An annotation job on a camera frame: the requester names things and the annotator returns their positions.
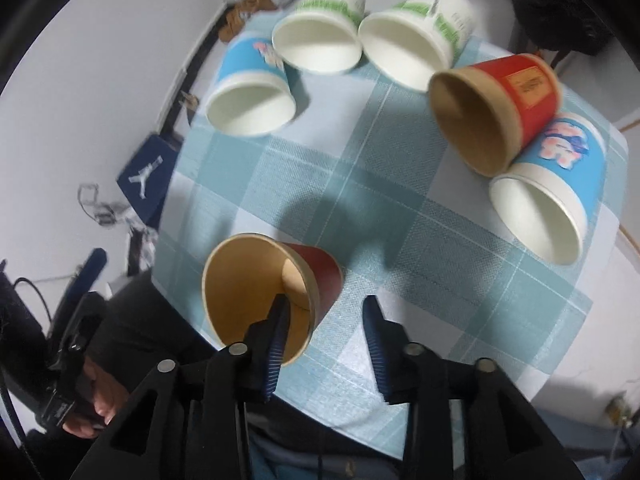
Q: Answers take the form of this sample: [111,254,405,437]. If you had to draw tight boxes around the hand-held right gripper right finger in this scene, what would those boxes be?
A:
[361,294,584,480]

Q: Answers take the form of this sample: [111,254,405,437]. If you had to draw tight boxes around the white green printed paper cup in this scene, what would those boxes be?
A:
[359,0,476,93]
[271,0,367,76]

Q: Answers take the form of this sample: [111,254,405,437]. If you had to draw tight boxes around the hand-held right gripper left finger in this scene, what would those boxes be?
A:
[70,293,292,480]

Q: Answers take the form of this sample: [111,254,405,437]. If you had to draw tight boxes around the person's left hand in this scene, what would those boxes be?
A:
[62,355,123,438]

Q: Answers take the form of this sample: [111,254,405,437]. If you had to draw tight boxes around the person's dark trousers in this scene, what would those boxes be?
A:
[92,272,416,480]

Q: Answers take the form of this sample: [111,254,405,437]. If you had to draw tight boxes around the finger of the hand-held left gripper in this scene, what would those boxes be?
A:
[47,249,109,343]

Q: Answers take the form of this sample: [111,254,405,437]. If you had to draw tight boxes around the teal plaid tablecloth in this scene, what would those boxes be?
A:
[150,10,631,461]

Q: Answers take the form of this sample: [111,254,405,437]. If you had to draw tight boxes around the black bag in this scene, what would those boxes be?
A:
[505,0,626,58]

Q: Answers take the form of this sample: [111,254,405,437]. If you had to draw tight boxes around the red paper cup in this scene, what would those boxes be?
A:
[429,53,560,178]
[201,233,345,365]

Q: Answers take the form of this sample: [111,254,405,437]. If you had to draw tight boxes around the blue printed paper cup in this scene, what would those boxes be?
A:
[489,112,608,267]
[206,30,297,138]

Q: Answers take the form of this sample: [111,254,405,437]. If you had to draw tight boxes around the brown crumpled object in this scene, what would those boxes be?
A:
[218,0,278,43]

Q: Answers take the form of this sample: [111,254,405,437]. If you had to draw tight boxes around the dark blue box white logo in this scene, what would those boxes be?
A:
[116,132,181,226]

